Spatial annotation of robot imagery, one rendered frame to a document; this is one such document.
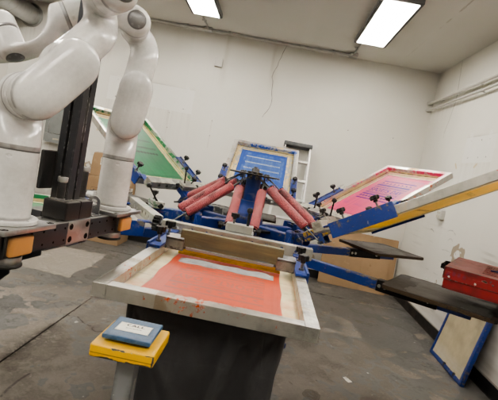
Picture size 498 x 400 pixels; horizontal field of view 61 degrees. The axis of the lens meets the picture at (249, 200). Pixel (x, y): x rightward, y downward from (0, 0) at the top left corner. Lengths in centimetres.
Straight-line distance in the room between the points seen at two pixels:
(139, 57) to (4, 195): 61
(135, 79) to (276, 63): 472
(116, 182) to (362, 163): 479
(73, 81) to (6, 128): 17
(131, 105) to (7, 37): 36
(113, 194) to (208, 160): 451
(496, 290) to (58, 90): 162
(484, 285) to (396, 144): 426
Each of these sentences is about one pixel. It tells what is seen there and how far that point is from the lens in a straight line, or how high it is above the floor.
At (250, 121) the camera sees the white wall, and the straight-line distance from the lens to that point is 579.
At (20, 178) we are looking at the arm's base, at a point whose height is 124.
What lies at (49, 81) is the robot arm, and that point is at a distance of 91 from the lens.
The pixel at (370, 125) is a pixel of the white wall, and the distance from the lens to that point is 592.
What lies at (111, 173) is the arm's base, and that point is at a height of 125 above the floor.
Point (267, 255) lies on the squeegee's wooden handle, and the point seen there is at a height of 103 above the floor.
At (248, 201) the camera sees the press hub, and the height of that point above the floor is 114.
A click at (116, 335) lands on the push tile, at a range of 92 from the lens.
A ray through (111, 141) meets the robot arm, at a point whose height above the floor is 134.
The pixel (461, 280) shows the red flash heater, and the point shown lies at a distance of 188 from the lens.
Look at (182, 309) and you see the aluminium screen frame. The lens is 110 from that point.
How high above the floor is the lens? 135
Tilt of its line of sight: 5 degrees down
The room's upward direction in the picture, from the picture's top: 11 degrees clockwise
